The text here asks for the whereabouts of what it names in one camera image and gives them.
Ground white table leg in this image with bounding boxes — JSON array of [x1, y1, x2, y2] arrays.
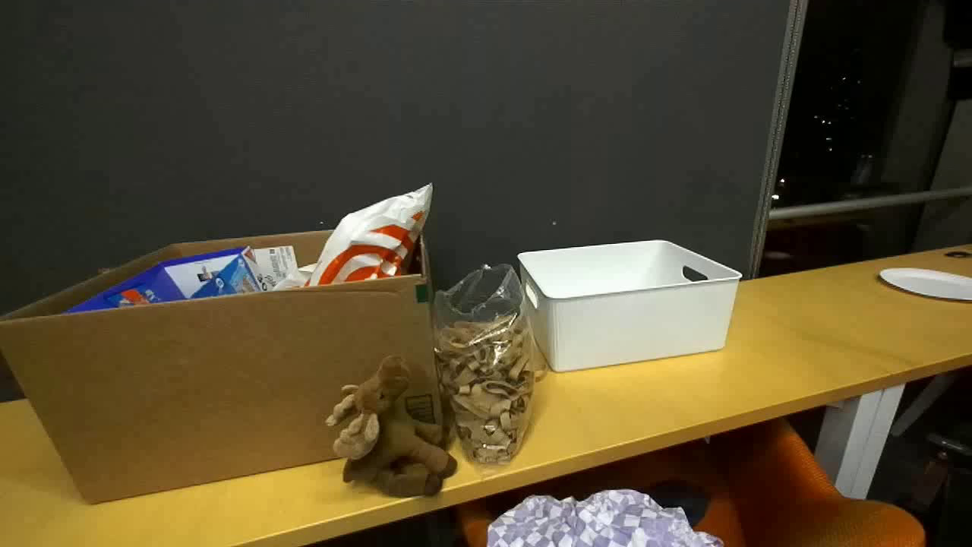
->
[[813, 383, 908, 500]]

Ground small white packet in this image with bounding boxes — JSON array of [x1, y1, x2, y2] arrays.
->
[[240, 242, 312, 295]]

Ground brown plush moose toy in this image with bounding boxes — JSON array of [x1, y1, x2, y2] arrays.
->
[[325, 351, 461, 497]]

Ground purple patterned cloth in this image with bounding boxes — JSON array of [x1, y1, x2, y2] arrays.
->
[[484, 486, 724, 547]]

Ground white plate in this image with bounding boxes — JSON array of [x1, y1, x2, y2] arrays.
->
[[877, 263, 972, 304]]

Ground grey window frame post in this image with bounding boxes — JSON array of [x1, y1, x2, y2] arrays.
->
[[746, 0, 813, 276]]

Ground white plastic bin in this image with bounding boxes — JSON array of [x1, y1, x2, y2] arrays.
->
[[517, 236, 744, 375]]

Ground white orange striped bag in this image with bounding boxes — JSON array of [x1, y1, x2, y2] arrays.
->
[[306, 183, 437, 289]]

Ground grey window rail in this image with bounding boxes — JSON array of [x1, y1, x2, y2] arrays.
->
[[765, 183, 972, 225]]

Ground blue carton box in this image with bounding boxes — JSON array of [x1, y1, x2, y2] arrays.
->
[[71, 247, 261, 317]]

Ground brown cardboard box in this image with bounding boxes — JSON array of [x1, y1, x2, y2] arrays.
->
[[0, 227, 442, 507]]

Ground orange chair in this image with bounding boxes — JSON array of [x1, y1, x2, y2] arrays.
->
[[454, 418, 930, 547]]

